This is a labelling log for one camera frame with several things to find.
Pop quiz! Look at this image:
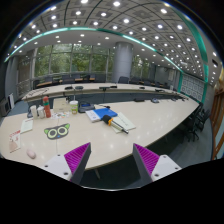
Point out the red-white booklet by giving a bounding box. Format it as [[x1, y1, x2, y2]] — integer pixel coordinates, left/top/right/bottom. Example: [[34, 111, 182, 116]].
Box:
[[9, 130, 20, 152]]

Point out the black yellow-handled tool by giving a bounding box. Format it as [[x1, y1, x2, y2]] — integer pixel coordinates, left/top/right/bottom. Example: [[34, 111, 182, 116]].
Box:
[[102, 115, 129, 134]]

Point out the grey round pillar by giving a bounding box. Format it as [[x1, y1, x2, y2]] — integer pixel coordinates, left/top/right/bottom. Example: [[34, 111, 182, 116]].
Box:
[[112, 42, 133, 82]]

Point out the blue book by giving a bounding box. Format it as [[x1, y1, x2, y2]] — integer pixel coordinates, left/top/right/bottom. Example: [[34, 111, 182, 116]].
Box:
[[94, 108, 117, 119]]

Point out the red spray can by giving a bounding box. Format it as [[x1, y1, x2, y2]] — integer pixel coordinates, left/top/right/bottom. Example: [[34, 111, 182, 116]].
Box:
[[43, 96, 51, 118]]

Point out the white small bottle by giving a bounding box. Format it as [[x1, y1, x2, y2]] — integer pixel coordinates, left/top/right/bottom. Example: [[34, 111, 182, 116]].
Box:
[[37, 105, 45, 119]]

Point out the white cup green label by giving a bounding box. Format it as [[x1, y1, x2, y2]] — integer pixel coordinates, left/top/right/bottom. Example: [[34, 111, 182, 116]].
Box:
[[69, 100, 78, 115]]

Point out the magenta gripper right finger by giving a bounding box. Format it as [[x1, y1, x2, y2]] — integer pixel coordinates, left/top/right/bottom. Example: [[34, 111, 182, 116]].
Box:
[[132, 143, 183, 186]]

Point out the white open notebook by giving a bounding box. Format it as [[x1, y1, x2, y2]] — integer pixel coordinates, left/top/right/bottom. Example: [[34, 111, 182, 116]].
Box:
[[112, 112, 136, 133]]

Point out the black office chair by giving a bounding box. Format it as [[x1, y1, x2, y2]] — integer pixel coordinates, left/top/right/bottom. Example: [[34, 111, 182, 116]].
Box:
[[183, 103, 210, 141]]

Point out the white paper sheet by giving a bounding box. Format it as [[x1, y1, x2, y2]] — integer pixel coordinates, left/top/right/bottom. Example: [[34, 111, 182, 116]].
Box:
[[20, 118, 33, 133]]

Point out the pink computer mouse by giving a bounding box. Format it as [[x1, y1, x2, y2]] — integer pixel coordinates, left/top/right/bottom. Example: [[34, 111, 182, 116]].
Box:
[[26, 149, 36, 159]]

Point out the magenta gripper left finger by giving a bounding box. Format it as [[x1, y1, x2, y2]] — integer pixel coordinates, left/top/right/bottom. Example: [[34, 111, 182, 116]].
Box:
[[43, 142, 92, 185]]

